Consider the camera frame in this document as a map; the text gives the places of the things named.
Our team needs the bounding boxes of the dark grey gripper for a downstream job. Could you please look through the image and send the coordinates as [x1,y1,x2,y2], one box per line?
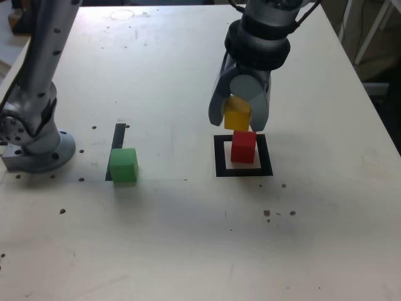
[208,51,272,132]

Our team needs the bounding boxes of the red cube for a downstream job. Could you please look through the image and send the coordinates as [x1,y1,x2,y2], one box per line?
[231,130,258,164]

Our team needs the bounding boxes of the white metal rack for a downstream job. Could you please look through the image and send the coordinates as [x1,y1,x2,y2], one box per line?
[338,0,401,66]

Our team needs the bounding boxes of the black tape strip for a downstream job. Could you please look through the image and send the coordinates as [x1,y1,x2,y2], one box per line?
[105,123,127,182]

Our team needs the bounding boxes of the black tape square outline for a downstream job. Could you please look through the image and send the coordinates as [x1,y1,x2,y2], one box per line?
[213,134,274,178]

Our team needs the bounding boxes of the green cube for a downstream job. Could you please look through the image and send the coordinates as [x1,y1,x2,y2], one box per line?
[108,147,139,183]

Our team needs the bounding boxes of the yellow cube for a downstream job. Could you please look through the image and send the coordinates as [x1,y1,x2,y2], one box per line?
[223,95,253,132]

